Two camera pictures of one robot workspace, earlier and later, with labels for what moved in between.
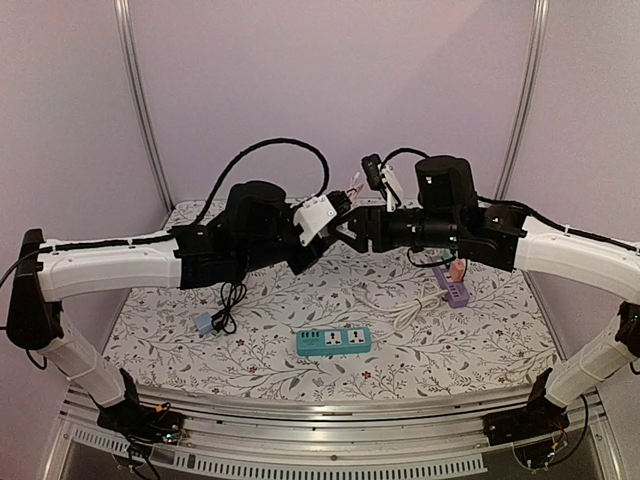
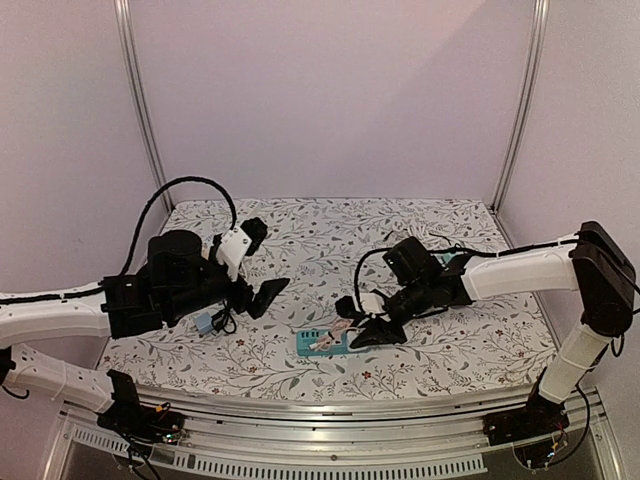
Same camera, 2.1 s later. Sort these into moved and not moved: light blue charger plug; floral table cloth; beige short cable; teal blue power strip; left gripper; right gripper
Moved: right gripper; left gripper; beige short cable
Not moved: light blue charger plug; floral table cloth; teal blue power strip
